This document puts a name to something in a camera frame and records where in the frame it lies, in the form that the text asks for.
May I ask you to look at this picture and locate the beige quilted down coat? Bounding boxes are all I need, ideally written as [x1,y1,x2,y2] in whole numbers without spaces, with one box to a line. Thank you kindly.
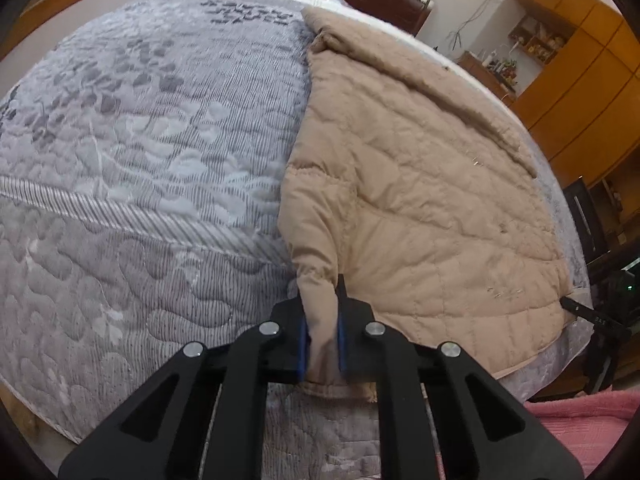
[278,8,573,399]

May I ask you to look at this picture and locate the dark chair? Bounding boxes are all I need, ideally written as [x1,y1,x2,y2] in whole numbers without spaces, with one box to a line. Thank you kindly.
[563,177,608,264]

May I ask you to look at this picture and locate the pink towel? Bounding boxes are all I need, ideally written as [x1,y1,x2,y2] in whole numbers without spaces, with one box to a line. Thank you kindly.
[525,390,639,477]

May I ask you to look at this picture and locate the orange wooden wardrobe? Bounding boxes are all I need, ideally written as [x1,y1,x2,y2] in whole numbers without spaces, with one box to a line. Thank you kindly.
[512,0,639,185]

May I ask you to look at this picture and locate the wooden desk with clutter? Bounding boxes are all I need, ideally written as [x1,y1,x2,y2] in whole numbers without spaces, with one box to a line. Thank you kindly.
[458,51,515,107]

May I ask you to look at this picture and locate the grey floral quilted bedspread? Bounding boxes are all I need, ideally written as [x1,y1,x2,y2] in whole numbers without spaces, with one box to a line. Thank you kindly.
[0,0,597,480]

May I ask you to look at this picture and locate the wall shelf with items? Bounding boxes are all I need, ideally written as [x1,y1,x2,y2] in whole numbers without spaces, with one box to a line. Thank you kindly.
[509,15,567,66]

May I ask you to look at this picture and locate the hanging wall cables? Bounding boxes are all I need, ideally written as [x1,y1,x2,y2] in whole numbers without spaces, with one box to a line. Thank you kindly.
[447,0,507,51]

